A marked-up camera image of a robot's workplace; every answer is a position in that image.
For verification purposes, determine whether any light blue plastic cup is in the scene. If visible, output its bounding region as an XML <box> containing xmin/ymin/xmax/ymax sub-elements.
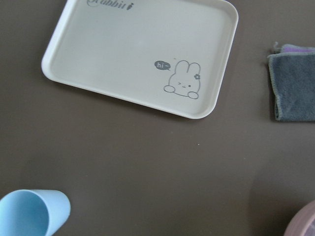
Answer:
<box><xmin>0</xmin><ymin>189</ymin><xmax>71</xmax><ymax>236</ymax></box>

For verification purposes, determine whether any brown table mat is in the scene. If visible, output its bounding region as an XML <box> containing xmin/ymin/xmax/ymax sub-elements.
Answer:
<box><xmin>0</xmin><ymin>0</ymin><xmax>315</xmax><ymax>236</ymax></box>

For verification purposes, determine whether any cream rabbit tray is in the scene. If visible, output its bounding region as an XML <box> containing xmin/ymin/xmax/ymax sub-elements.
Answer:
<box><xmin>41</xmin><ymin>0</ymin><xmax>239</xmax><ymax>119</ymax></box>

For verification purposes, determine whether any grey folded cloth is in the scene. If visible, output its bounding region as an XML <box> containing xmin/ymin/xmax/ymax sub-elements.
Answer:
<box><xmin>268</xmin><ymin>42</ymin><xmax>315</xmax><ymax>122</ymax></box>

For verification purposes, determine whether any pink bowl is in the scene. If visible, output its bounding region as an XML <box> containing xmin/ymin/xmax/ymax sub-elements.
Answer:
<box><xmin>284</xmin><ymin>201</ymin><xmax>315</xmax><ymax>236</ymax></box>

